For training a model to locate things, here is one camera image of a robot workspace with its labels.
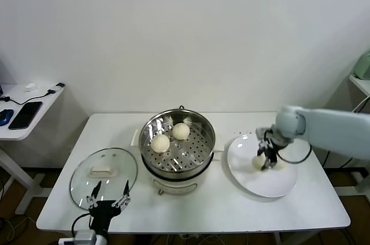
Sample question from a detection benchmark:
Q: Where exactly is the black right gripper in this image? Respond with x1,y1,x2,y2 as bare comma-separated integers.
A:
256,138,281,171

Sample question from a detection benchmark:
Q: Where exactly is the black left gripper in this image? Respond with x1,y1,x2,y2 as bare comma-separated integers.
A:
86,179,131,233

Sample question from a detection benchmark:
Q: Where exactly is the round glass pot lid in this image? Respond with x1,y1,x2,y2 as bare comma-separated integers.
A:
69,147,139,210

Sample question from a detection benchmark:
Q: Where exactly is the stainless steel steamer basket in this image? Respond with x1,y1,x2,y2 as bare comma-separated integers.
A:
131,108,225,173

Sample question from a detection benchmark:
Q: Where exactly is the round white plate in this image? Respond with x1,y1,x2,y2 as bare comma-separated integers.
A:
227,134,298,199

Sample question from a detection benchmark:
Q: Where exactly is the white electric cooking pot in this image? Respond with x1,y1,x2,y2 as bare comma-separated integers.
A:
140,152,223,197

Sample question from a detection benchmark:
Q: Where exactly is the white side desk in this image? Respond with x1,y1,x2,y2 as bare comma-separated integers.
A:
0,83,66,216

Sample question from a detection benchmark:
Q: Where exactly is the black smartphone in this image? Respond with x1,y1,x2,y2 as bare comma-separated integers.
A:
8,101,43,131

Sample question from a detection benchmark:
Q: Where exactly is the white shelf desk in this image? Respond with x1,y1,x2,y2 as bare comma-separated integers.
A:
348,74,370,197

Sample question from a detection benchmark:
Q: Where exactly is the blue computer mouse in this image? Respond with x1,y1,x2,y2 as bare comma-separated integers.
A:
0,109,14,127

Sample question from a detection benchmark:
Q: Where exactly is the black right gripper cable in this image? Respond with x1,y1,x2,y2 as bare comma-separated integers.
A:
276,140,313,165

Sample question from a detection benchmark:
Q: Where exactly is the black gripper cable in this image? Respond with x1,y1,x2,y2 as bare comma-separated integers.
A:
71,211,91,236
276,140,313,165

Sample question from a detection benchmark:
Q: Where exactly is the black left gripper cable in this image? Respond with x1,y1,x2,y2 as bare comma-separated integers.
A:
71,211,91,236

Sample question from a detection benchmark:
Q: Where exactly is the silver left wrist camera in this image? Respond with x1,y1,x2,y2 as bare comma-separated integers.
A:
58,229,97,245

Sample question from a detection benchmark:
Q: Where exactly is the thin white cable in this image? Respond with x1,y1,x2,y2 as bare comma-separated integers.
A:
351,99,367,113

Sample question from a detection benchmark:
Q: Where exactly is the black cable with adapter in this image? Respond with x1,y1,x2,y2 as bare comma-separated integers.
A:
0,83,65,106

